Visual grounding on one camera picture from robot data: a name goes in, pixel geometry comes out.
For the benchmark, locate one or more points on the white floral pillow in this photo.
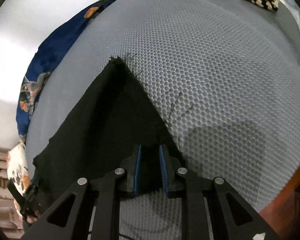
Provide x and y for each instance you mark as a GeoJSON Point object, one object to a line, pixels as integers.
{"type": "Point", "coordinates": [18, 173]}

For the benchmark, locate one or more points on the navy floral blanket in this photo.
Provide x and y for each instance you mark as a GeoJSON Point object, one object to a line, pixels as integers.
{"type": "Point", "coordinates": [47, 58]}

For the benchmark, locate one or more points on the grey mesh mattress cover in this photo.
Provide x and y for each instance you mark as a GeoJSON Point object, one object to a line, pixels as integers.
{"type": "Point", "coordinates": [224, 75]}

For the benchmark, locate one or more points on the black pants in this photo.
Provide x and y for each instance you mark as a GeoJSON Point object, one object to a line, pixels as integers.
{"type": "Point", "coordinates": [113, 115]}

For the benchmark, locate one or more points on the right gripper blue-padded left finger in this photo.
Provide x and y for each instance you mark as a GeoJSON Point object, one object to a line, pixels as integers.
{"type": "Point", "coordinates": [131, 166]}

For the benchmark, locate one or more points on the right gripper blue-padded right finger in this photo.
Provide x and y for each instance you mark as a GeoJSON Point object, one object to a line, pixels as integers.
{"type": "Point", "coordinates": [172, 171]}

